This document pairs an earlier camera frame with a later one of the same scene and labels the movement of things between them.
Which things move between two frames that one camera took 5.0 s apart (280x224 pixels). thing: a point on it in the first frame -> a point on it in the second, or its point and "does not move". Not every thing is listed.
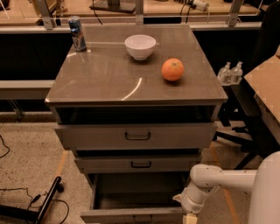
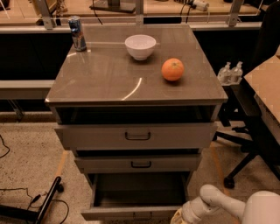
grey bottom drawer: [135, 198] does not move
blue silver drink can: [79, 42] does not move
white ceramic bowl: [140, 45] does not move
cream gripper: [191, 205] -> [189, 212]
